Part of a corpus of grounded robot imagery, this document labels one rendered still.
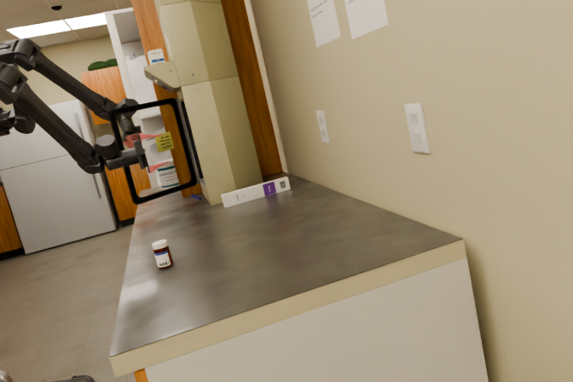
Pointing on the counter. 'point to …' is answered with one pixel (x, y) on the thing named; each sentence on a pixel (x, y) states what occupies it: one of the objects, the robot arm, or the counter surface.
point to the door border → (120, 150)
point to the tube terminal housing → (211, 96)
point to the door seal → (182, 140)
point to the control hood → (166, 74)
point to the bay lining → (191, 140)
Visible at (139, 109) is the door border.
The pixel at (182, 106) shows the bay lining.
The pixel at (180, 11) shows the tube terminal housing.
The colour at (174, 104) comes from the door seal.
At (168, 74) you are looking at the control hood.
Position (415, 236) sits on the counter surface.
